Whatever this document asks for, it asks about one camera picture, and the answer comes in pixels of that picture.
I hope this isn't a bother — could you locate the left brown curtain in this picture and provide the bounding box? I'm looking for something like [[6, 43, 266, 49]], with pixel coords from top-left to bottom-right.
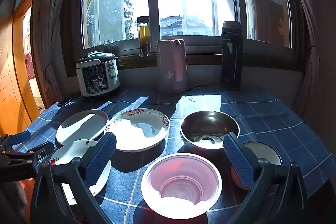
[[31, 0, 63, 108]]

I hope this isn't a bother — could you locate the blue plaid tablecloth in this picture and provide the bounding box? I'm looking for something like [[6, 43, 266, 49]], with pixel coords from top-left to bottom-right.
[[14, 86, 335, 223]]

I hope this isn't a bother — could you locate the brown curtain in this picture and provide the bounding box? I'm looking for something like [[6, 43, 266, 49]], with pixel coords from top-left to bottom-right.
[[296, 0, 335, 134], [31, 0, 63, 108]]

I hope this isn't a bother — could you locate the orange wooden door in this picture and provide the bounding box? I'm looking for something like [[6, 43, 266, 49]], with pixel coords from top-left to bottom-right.
[[1, 0, 40, 135]]

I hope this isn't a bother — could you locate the pink floral rim plate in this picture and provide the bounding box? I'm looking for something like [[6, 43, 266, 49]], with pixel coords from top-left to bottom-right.
[[105, 108, 170, 153]]

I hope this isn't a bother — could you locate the pink hanging garment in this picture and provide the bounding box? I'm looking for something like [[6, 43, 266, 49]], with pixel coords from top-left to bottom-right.
[[24, 51, 35, 80]]

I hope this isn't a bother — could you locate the white enamel bowl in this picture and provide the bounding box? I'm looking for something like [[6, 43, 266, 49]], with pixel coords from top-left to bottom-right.
[[231, 140, 283, 188]]

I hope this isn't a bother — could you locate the stainless steel bowl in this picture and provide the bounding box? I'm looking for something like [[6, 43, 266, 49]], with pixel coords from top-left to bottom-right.
[[180, 110, 240, 151]]

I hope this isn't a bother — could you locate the black thermos flask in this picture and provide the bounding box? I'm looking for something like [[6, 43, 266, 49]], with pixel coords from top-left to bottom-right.
[[220, 21, 244, 90]]

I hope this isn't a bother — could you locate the red flower white plate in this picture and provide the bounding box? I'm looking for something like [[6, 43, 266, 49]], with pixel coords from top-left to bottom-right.
[[50, 139, 111, 205]]

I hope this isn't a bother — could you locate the silver rice cooker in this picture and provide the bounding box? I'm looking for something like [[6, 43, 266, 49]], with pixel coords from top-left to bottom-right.
[[76, 51, 120, 97]]

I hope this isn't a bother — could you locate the window frame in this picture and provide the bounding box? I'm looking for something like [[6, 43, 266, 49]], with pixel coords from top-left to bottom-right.
[[60, 0, 303, 77]]

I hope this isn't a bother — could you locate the pink electric kettle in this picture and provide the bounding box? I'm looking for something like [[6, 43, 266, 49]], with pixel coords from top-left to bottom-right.
[[157, 39, 187, 94]]

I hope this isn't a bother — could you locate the small glass jar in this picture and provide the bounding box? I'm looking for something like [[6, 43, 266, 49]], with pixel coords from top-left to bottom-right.
[[103, 39, 115, 54]]

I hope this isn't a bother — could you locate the black smartphone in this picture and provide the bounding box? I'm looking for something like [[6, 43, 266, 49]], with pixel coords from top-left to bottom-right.
[[57, 93, 80, 107]]

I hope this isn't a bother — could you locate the pink plastic bowl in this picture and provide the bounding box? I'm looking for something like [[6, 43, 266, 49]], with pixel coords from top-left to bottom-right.
[[141, 153, 222, 219]]

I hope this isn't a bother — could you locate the right brown curtain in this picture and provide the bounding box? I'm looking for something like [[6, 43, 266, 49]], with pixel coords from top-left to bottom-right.
[[296, 0, 335, 134]]

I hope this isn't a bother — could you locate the glass tea bottle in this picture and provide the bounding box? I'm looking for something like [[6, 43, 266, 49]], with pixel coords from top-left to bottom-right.
[[137, 16, 151, 57]]

